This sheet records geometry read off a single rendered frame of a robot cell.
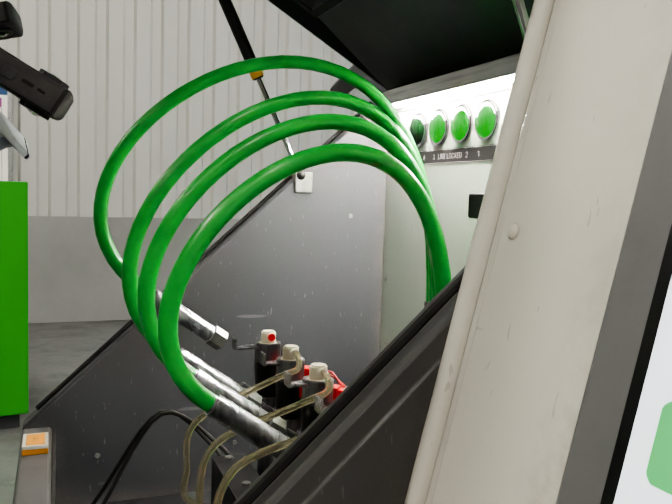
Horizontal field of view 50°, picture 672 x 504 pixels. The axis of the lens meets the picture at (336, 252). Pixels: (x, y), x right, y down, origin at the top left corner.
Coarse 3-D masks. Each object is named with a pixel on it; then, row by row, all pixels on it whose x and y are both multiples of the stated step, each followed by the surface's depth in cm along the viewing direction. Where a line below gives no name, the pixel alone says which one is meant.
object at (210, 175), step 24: (288, 120) 61; (312, 120) 61; (336, 120) 62; (360, 120) 63; (240, 144) 59; (264, 144) 60; (384, 144) 64; (216, 168) 59; (408, 168) 65; (192, 192) 58; (168, 216) 58; (168, 240) 58; (144, 264) 58; (144, 288) 57; (432, 288) 68; (144, 312) 58; (216, 384) 60
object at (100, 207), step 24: (216, 72) 74; (240, 72) 75; (336, 72) 79; (168, 96) 73; (384, 96) 81; (144, 120) 72; (120, 144) 71; (96, 192) 71; (96, 216) 71; (120, 264) 72
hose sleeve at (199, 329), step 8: (160, 296) 74; (184, 312) 75; (192, 312) 76; (184, 320) 75; (192, 320) 75; (200, 320) 76; (192, 328) 75; (200, 328) 75; (208, 328) 76; (200, 336) 76; (208, 336) 76
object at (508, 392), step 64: (576, 0) 42; (640, 0) 37; (576, 64) 40; (640, 64) 36; (512, 128) 45; (576, 128) 39; (640, 128) 35; (512, 192) 43; (576, 192) 38; (512, 256) 42; (576, 256) 37; (512, 320) 40; (576, 320) 36; (448, 384) 45; (512, 384) 39; (576, 384) 34; (448, 448) 43; (512, 448) 38
